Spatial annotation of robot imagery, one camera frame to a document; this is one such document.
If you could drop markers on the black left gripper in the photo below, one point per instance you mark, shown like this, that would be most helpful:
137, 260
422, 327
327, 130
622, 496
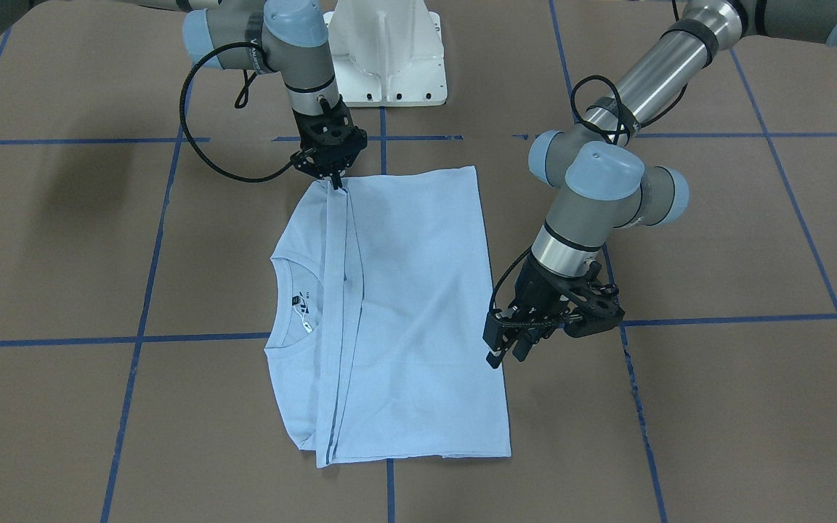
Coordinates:
532, 290

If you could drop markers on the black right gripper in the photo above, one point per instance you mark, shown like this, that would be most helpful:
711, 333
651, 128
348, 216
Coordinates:
307, 161

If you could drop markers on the light blue t-shirt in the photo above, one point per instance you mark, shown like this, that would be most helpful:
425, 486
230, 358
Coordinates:
395, 273

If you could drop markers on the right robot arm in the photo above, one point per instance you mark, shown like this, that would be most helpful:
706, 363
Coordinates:
289, 38

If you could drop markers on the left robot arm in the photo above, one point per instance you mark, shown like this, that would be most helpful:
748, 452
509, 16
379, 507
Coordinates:
602, 186

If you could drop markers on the white hang tag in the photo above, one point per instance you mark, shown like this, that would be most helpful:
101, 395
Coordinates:
302, 313

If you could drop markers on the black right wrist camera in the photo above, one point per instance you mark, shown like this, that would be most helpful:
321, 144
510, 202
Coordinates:
331, 131

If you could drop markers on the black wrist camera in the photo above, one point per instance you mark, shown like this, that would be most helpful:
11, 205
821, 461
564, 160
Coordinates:
331, 131
595, 303

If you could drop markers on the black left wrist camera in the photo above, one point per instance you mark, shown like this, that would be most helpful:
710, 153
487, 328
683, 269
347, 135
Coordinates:
595, 303

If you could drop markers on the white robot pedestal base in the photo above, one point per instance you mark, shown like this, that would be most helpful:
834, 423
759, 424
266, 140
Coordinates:
387, 53

